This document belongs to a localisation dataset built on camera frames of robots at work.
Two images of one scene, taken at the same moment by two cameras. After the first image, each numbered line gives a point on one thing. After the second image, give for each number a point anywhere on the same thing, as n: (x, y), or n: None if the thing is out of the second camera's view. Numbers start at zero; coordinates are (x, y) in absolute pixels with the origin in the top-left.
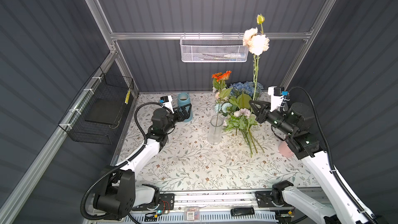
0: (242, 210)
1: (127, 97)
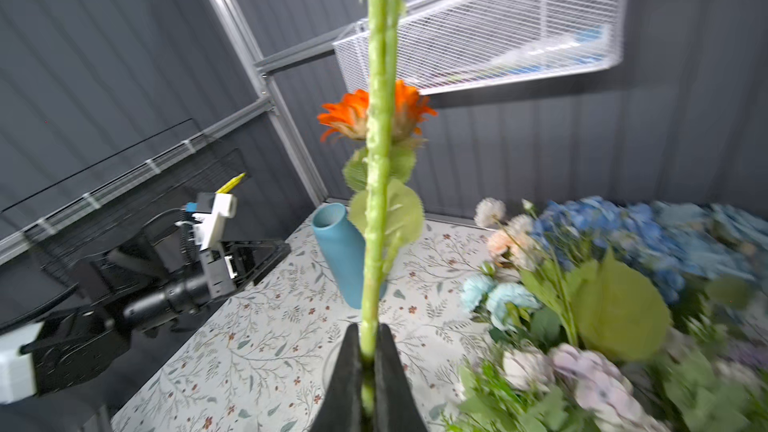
0: None
1: (231, 183)
